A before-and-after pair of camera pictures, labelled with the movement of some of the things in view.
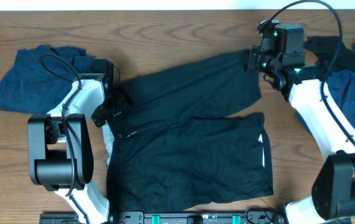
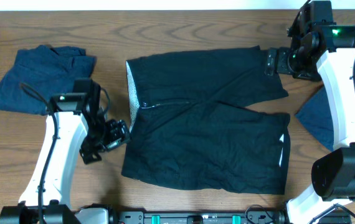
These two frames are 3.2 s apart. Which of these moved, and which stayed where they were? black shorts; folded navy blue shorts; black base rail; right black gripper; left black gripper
Moved: left black gripper; right black gripper; black shorts
Stayed: folded navy blue shorts; black base rail
